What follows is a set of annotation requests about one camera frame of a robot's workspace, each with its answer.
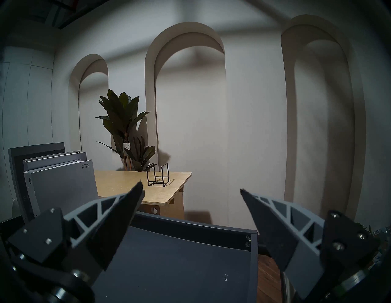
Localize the large dark leafy plant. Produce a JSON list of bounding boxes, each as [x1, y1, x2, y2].
[[95, 89, 156, 172]]

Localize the light wooden table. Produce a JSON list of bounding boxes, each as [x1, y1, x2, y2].
[[93, 170, 193, 220]]

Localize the tall grey Special Issue book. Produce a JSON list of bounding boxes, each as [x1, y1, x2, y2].
[[8, 142, 66, 214]]

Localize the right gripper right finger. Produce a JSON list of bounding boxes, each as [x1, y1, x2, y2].
[[240, 188, 379, 300]]

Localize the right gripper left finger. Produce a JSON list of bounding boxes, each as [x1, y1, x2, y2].
[[7, 181, 145, 272]]

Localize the grey Discontent book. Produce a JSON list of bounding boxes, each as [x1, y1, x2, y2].
[[23, 151, 87, 174]]

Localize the black wire bookend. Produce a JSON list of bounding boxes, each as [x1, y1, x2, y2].
[[147, 163, 169, 187]]

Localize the black metal utility cart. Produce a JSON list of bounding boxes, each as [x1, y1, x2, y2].
[[0, 211, 263, 303]]

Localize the grey Designhotels Yearbook book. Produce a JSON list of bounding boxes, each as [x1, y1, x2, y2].
[[24, 159, 99, 219]]

